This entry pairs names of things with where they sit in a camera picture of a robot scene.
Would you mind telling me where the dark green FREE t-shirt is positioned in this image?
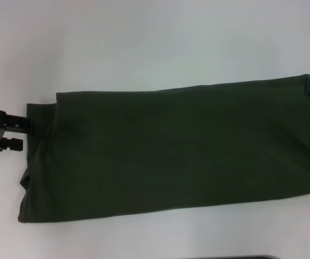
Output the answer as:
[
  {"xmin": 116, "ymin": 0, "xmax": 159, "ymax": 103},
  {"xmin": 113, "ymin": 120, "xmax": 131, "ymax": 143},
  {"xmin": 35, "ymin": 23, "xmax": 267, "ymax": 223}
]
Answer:
[{"xmin": 18, "ymin": 73, "xmax": 310, "ymax": 224}]

